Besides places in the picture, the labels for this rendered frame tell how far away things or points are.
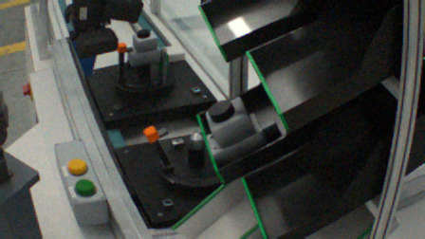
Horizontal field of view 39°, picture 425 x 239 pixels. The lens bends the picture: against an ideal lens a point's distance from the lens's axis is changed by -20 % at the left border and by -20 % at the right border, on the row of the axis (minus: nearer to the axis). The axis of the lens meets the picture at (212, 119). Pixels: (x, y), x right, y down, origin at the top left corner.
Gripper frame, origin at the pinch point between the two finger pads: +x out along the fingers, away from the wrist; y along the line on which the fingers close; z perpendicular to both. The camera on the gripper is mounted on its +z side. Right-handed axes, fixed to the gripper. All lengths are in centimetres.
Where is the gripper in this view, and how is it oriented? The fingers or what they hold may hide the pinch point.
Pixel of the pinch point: (88, 55)
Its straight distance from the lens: 105.4
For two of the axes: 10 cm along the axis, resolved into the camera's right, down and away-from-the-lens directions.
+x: -0.1, 8.6, 5.1
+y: -3.6, -4.8, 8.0
